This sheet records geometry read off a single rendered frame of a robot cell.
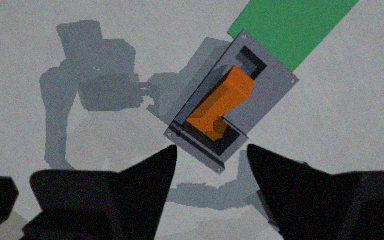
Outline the orange l-shaped part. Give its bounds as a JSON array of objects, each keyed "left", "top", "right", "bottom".
[{"left": 186, "top": 64, "right": 254, "bottom": 141}]

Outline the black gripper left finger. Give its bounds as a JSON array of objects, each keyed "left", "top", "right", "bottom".
[{"left": 30, "top": 144, "right": 177, "bottom": 240}]

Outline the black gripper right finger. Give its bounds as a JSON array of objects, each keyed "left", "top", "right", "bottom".
[{"left": 247, "top": 144, "right": 384, "bottom": 240}]

